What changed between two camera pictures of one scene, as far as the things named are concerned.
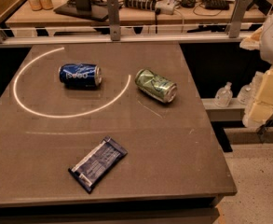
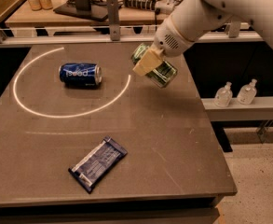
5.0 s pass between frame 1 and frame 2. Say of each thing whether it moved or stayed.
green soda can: moved
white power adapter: stayed
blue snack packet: stayed
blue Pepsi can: stayed
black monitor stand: stayed
